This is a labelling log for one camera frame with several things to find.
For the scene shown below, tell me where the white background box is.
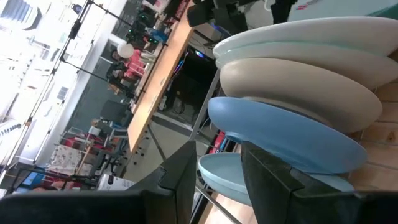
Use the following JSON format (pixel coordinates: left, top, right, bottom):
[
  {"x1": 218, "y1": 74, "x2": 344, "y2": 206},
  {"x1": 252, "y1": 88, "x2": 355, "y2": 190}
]
[{"x1": 96, "y1": 174, "x2": 134, "y2": 191}]

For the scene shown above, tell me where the red black power station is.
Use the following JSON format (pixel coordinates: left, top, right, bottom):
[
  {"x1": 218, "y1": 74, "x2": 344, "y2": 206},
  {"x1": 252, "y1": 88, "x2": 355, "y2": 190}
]
[{"x1": 210, "y1": 130, "x2": 226, "y2": 155}]

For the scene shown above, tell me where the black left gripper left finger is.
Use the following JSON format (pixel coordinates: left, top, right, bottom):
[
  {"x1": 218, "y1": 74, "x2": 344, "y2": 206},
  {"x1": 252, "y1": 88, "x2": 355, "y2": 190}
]
[{"x1": 0, "y1": 140, "x2": 197, "y2": 224}]

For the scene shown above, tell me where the person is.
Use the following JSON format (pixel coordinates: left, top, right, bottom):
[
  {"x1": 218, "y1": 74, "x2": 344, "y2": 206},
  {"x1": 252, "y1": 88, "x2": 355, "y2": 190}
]
[{"x1": 107, "y1": 48, "x2": 147, "y2": 94}]

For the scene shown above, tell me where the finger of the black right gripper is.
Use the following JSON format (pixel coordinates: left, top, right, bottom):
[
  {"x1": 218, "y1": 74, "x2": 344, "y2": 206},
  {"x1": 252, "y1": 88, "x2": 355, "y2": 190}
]
[{"x1": 269, "y1": 0, "x2": 299, "y2": 24}]

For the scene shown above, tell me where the light blue plate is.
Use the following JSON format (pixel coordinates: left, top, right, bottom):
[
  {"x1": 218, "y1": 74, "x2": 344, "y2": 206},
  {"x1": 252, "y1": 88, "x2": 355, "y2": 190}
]
[{"x1": 198, "y1": 152, "x2": 355, "y2": 207}]

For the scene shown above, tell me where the plain white plate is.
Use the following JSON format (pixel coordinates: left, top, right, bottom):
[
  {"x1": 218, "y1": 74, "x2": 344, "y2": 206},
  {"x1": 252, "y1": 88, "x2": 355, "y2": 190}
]
[{"x1": 213, "y1": 16, "x2": 398, "y2": 58}]

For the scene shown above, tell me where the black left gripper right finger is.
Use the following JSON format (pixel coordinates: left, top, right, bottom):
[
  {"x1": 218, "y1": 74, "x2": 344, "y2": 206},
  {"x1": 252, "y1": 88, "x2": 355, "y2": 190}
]
[{"x1": 241, "y1": 141, "x2": 398, "y2": 224}]

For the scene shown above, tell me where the long wooden desk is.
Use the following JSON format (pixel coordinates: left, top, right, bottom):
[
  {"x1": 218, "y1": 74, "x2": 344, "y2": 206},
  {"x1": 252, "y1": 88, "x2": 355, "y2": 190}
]
[{"x1": 127, "y1": 18, "x2": 195, "y2": 153}]

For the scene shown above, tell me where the beige plate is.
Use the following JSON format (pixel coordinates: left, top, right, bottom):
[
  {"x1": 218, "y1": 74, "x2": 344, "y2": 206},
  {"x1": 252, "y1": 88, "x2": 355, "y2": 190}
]
[{"x1": 220, "y1": 57, "x2": 383, "y2": 134}]

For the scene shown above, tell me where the teal patterned white plate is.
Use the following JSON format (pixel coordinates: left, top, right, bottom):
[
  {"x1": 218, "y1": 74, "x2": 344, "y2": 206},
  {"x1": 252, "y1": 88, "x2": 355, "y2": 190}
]
[{"x1": 215, "y1": 42, "x2": 398, "y2": 91}]

